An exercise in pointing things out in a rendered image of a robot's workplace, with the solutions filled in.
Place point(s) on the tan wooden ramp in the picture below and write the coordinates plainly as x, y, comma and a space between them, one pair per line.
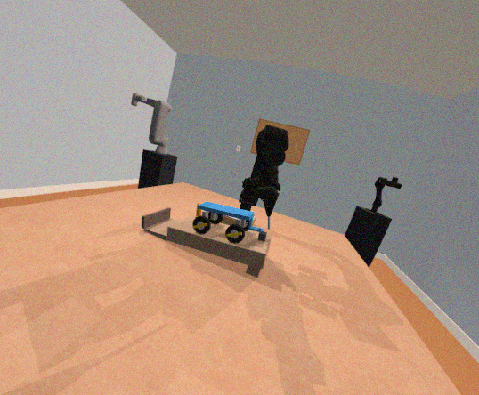
252, 250

